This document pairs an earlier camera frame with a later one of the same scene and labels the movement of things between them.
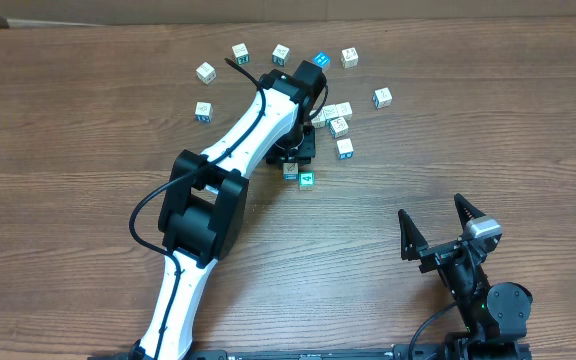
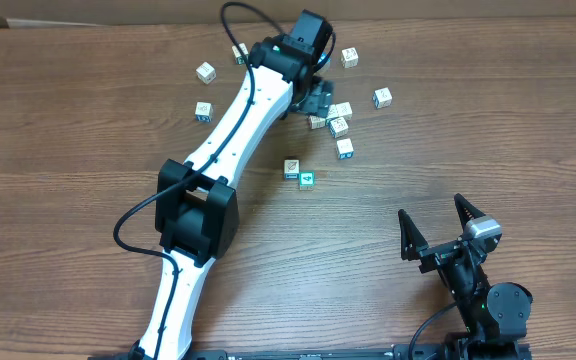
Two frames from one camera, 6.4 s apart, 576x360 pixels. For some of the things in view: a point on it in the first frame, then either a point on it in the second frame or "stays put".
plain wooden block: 344,110 stays put
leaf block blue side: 290,171 stays put
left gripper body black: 292,150 → 319,100
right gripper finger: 466,212 stays put
